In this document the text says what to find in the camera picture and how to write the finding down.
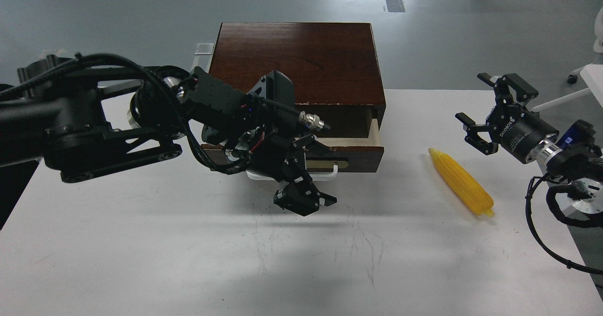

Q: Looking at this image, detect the yellow corn cob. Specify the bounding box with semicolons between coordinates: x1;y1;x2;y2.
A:
428;148;495;218

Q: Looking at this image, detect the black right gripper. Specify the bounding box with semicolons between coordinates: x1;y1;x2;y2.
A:
455;72;559;164

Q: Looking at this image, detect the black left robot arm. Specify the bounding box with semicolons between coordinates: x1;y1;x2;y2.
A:
0;53;337;217

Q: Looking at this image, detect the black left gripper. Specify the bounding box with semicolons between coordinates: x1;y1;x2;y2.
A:
225;127;337;217

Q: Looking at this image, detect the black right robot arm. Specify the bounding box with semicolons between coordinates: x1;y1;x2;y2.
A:
455;72;603;275

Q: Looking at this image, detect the dark wooden drawer cabinet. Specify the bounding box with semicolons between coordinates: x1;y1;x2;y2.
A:
209;22;386;138

